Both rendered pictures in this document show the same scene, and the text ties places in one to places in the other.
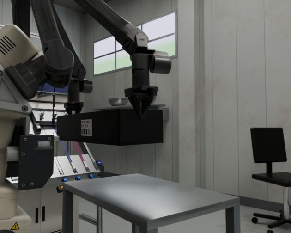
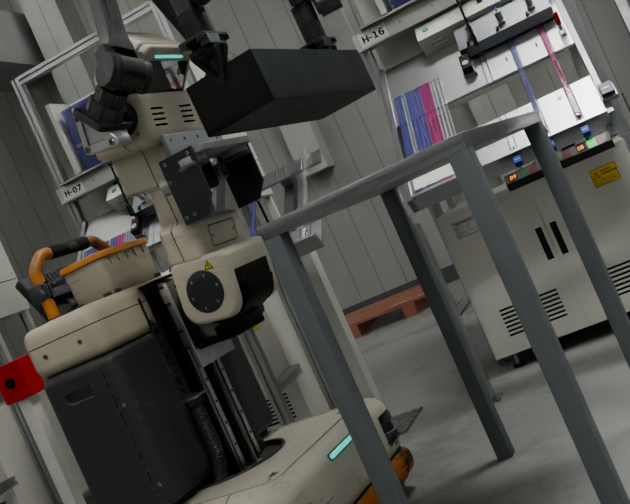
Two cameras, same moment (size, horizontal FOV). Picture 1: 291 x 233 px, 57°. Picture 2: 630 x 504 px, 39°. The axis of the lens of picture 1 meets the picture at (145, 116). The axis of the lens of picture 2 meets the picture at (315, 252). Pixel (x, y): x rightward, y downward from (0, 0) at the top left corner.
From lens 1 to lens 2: 165 cm
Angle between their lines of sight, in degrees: 64
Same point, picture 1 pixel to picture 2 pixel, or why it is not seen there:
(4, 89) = (89, 131)
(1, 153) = not seen: hidden behind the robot
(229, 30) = not seen: outside the picture
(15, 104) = (103, 142)
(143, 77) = (186, 27)
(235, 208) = (453, 159)
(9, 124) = (158, 151)
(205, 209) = (365, 183)
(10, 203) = (191, 240)
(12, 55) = not seen: hidden behind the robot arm
